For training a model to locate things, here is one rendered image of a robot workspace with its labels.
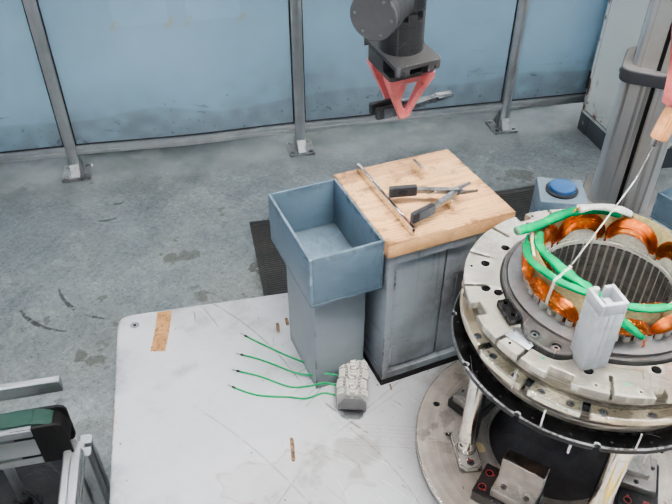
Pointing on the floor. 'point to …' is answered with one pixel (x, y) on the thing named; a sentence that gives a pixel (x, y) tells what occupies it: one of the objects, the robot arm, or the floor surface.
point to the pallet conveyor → (51, 443)
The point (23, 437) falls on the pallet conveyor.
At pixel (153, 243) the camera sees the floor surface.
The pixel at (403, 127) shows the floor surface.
